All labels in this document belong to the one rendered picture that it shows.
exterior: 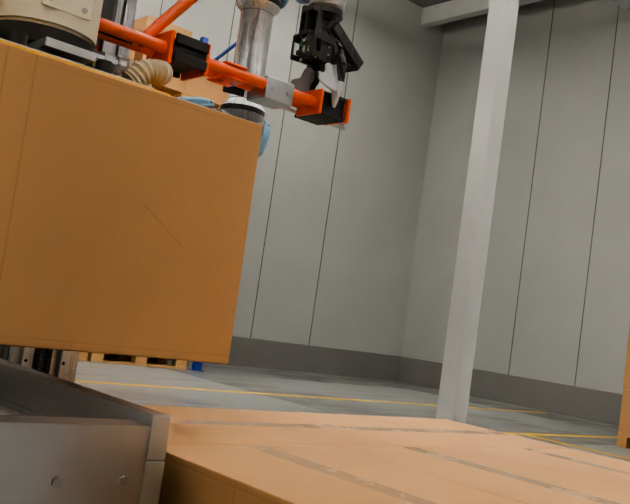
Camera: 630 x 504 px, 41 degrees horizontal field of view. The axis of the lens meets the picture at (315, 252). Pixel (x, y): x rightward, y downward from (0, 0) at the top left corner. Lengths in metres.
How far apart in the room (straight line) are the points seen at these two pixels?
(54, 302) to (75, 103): 0.28
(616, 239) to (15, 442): 11.23
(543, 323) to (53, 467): 11.54
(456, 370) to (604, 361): 7.30
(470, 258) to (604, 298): 7.35
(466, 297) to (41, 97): 3.68
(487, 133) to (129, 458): 3.91
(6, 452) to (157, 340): 0.34
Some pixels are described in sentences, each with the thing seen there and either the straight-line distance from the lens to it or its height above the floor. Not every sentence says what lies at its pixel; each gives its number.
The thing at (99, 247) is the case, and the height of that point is 0.82.
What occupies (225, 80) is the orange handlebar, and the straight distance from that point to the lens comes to 1.62.
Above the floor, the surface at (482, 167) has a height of 1.74.
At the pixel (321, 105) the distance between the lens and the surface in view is 1.71.
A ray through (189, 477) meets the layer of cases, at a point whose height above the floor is 0.52.
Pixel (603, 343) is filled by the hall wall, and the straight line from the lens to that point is 11.91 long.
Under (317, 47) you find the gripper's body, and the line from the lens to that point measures 1.75.
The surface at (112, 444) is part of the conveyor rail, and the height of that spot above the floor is 0.57.
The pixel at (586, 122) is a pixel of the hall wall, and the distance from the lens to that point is 12.70.
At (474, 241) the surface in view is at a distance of 4.71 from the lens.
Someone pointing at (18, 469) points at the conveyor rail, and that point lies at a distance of 1.07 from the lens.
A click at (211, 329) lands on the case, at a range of 1.36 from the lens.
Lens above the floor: 0.76
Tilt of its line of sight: 5 degrees up
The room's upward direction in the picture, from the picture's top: 8 degrees clockwise
